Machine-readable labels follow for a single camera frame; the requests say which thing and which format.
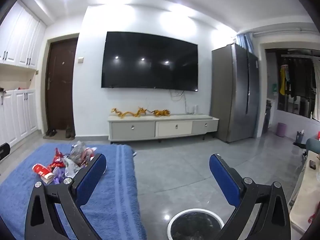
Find red and white paper cup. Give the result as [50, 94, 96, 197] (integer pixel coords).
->
[32, 164, 55, 180]

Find brown entrance door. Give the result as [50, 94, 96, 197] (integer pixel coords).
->
[45, 37, 79, 131]

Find clear plastic bag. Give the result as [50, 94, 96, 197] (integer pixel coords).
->
[67, 141, 97, 167]

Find blue striped curtain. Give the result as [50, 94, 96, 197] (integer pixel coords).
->
[236, 33, 254, 54]

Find beige table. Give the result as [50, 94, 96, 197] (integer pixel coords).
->
[289, 150, 320, 233]

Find grey and white television stand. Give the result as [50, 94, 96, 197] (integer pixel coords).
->
[107, 114, 220, 144]

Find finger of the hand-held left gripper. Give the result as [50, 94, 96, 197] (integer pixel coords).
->
[0, 142, 11, 160]

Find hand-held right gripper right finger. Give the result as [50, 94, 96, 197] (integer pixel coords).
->
[209, 154, 292, 240]

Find white rimmed black trash bin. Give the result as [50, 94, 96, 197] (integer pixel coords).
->
[167, 207, 225, 240]

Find red chip snack bag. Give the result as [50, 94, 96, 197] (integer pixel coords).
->
[48, 148, 66, 170]

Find black wall television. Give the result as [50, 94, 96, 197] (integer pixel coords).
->
[101, 31, 199, 92]

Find teal chair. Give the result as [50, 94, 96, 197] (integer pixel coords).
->
[292, 138, 320, 156]

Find purple bin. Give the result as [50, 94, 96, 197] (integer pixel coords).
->
[278, 122, 288, 138]

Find grey steel refrigerator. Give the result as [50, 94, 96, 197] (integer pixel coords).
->
[210, 43, 260, 143]

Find purple wrapper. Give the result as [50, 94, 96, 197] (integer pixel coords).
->
[51, 167, 66, 185]

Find white wall cabinets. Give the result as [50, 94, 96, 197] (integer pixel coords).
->
[0, 0, 47, 69]

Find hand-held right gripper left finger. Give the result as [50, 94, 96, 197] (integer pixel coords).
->
[24, 153, 107, 240]

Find white base cabinets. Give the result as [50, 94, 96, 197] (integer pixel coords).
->
[0, 89, 39, 148]

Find golden dragon figurine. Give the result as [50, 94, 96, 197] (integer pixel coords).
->
[111, 108, 135, 119]
[134, 107, 151, 118]
[151, 109, 171, 118]

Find white cable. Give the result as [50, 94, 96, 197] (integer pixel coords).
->
[170, 90, 190, 114]

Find silver crumpled wrapper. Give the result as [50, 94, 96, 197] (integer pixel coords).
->
[64, 156, 83, 178]

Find grey doormat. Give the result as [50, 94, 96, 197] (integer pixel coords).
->
[42, 130, 76, 140]

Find yellow hanging garment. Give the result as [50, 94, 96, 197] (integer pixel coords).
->
[279, 65, 288, 96]

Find blue fluffy blanket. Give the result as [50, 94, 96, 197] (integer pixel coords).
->
[0, 144, 148, 240]

